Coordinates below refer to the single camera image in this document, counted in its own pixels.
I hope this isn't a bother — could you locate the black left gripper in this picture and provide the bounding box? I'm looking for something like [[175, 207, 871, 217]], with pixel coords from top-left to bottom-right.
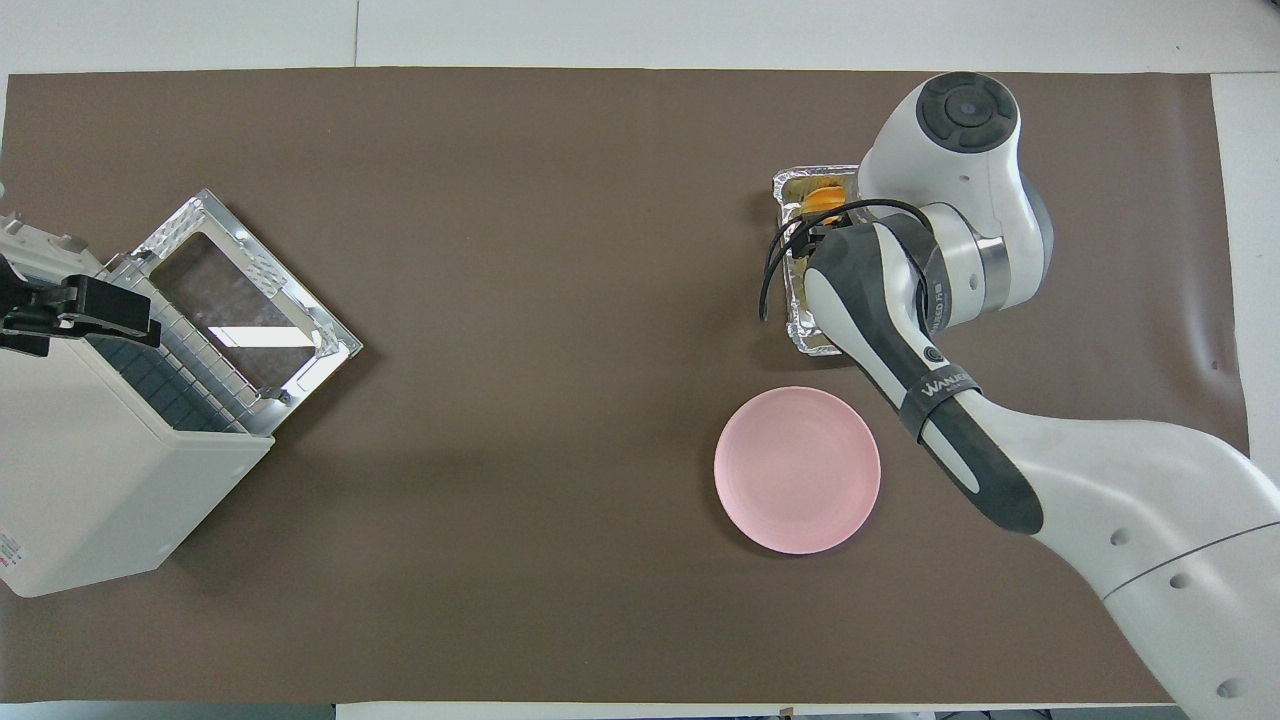
[[0, 255, 162, 358]]

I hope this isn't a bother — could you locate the aluminium foil tray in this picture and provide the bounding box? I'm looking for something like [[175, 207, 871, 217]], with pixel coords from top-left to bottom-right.
[[771, 164, 873, 359]]

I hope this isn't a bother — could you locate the white toaster oven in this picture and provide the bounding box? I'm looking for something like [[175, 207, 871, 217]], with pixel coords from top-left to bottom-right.
[[0, 213, 276, 599]]

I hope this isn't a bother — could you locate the brown table mat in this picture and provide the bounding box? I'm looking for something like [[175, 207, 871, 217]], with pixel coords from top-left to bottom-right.
[[0, 67, 1276, 704]]

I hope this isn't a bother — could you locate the pink round plate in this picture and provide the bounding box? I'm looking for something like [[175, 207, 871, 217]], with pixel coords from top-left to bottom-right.
[[714, 386, 882, 556]]

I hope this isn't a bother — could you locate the black velcro cable strap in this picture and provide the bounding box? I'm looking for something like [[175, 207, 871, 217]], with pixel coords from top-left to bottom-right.
[[905, 238, 956, 336], [898, 366, 983, 442]]

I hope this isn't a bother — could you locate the metal oven wire rack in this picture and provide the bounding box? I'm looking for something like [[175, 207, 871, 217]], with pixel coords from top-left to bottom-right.
[[100, 252, 276, 437]]

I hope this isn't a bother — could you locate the glass oven door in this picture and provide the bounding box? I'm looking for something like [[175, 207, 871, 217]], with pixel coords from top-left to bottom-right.
[[137, 188, 364, 437]]

